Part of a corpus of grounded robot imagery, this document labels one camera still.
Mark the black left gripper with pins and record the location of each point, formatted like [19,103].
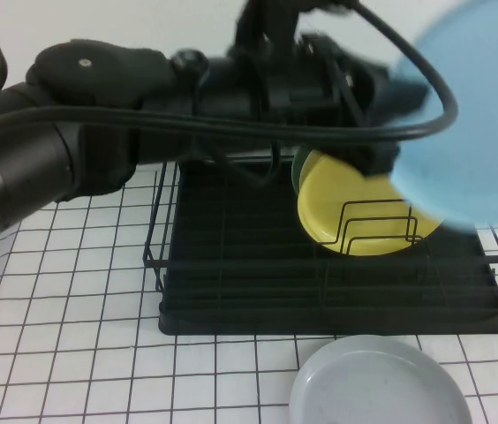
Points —
[319,79]

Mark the light blue plate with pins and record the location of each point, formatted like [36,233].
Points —
[474,154]

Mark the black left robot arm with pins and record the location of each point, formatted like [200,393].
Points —
[10,176]

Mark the yellow plate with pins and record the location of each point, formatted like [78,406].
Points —
[333,199]

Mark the green plate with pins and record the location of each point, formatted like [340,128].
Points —
[296,170]

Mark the grey plate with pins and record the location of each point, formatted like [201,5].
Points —
[377,384]

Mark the white black-grid tablecloth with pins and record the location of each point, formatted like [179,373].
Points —
[77,287]

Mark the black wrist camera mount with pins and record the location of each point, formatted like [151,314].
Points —
[271,22]

